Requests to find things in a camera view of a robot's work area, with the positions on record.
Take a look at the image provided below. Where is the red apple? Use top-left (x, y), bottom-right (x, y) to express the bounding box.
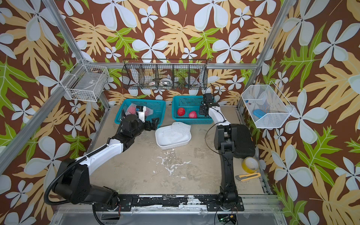
top-left (177, 107), bottom-right (186, 117)
top-left (188, 111), bottom-right (198, 119)

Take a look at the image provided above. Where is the white foam net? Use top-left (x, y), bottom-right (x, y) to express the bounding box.
top-left (171, 122), bottom-right (191, 137)
top-left (163, 128), bottom-right (184, 143)

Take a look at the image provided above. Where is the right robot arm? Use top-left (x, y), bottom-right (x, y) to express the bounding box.
top-left (199, 93), bottom-right (239, 210)

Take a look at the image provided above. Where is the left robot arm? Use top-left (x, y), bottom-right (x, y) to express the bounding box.
top-left (44, 114), bottom-right (159, 210)

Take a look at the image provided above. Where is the left teal plastic basket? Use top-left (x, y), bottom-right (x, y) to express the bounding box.
top-left (114, 99), bottom-right (166, 128)

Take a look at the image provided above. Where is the teal plastic basket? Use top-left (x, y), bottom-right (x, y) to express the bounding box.
top-left (114, 99), bottom-right (166, 128)
top-left (172, 96), bottom-right (213, 125)

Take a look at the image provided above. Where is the white plastic tub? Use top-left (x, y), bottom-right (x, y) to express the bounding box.
top-left (155, 122), bottom-right (192, 150)

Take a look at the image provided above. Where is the right teal plastic basket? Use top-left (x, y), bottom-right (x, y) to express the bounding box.
top-left (172, 96), bottom-right (213, 125)

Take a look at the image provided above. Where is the blue object in basket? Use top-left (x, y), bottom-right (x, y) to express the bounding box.
top-left (253, 109), bottom-right (266, 119)

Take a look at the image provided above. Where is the black case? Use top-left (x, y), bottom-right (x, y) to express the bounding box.
top-left (232, 124), bottom-right (256, 158)

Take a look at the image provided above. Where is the yellow utility knife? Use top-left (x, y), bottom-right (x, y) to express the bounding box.
top-left (235, 172), bottom-right (261, 182)

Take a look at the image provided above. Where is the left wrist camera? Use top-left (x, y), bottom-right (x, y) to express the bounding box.
top-left (136, 106), bottom-right (147, 123)

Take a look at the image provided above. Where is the silver object in wire basket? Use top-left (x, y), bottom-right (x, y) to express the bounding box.
top-left (159, 78), bottom-right (173, 87)

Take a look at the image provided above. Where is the black wire wall basket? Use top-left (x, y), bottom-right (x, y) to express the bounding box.
top-left (121, 59), bottom-right (208, 90)

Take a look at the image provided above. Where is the white wire basket right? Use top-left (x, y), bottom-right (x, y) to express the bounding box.
top-left (241, 84), bottom-right (294, 129)

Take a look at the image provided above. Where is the white wire basket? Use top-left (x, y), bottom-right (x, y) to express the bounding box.
top-left (61, 60), bottom-right (109, 102)
top-left (241, 84), bottom-right (294, 129)

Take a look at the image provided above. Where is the white wire basket left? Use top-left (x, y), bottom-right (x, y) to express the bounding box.
top-left (61, 60), bottom-right (109, 102)

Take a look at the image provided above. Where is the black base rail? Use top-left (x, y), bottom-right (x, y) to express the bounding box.
top-left (115, 194), bottom-right (244, 212)

